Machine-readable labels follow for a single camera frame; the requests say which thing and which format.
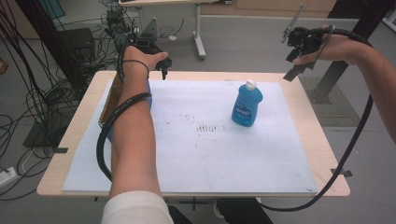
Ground white desk with metal leg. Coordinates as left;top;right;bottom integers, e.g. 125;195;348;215
118;0;233;61

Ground person's right hand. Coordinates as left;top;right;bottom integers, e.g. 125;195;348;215
292;24;372;67

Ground person's black trousers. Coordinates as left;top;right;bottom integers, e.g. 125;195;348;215
167;197;276;224

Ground white sleeve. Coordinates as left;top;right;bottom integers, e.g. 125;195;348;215
100;189;176;224

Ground white power strip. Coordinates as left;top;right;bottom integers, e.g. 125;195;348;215
0;166;19;189

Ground black computer case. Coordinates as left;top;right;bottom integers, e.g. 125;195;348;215
56;27;96;64

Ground blue bottle with white cap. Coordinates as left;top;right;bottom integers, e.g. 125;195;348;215
231;78;264;128

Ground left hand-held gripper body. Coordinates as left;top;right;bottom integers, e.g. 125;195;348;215
124;18;173;71

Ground white table mat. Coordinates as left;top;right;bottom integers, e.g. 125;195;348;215
62;78;318;196

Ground dark floor mat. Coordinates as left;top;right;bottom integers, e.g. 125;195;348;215
299;76;362;128

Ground black floor plate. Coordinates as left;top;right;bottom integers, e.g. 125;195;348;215
22;116;73;149

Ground black metal stand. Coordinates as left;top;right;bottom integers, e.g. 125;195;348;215
14;0;92;94
306;0;396;105

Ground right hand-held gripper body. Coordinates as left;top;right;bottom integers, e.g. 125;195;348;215
281;3;325;63

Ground black corrugated left gripper cable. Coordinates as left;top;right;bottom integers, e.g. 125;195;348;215
95;46;153;183

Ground person's left hand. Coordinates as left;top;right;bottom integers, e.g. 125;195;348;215
121;45;169;83

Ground wooden cabinet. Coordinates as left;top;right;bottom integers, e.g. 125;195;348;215
199;0;338;19

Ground bundle of black floor cables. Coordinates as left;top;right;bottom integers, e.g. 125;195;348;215
0;0;125;202

